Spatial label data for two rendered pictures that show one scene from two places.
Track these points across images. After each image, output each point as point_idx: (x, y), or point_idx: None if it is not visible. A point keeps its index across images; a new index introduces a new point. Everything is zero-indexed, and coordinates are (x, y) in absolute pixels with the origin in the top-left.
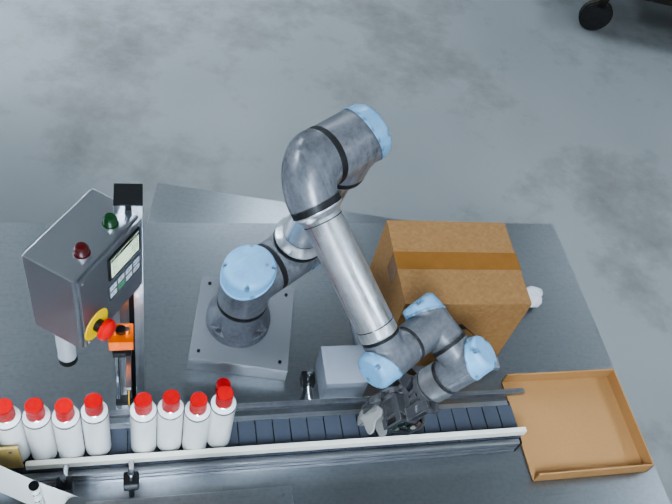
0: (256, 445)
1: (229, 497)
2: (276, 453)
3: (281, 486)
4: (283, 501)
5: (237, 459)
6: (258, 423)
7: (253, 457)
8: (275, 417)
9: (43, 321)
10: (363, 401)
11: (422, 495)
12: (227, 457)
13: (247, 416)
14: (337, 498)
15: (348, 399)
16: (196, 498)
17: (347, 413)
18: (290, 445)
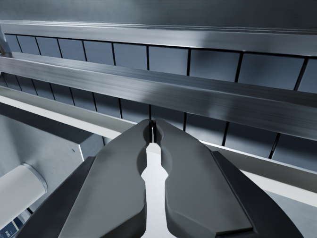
0: (7, 98)
1: (29, 131)
2: (54, 98)
3: (69, 141)
4: (74, 157)
5: (21, 92)
6: (21, 42)
7: (35, 95)
8: (39, 32)
9: None
10: (129, 99)
11: (298, 209)
12: (11, 88)
13: (7, 25)
14: (155, 155)
15: (76, 78)
16: (8, 122)
17: (169, 41)
18: (43, 113)
